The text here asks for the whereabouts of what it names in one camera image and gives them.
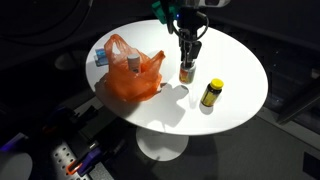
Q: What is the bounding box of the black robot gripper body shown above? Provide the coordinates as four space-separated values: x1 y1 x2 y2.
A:
177 8 204 42

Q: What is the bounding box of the white round table pedestal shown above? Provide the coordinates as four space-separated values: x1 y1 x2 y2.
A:
136 128 189 161

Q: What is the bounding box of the blue white packet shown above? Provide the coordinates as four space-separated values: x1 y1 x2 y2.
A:
94 49 109 67

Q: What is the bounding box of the robot arm with green part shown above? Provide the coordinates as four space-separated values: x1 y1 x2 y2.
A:
152 0 231 68

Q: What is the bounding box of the white bottle inside bag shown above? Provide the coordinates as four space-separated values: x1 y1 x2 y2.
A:
127 54 140 73

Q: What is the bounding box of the orange purple clamp tool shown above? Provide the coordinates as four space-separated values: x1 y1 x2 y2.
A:
66 147 102 176

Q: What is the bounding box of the orange plastic bag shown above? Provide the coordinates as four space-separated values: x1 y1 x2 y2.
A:
104 34 165 102

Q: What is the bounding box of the amber pill bottle yellow cap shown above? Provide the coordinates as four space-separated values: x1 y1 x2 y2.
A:
201 78 224 107

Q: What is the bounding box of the perforated metal plate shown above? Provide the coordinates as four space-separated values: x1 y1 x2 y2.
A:
51 141 92 180

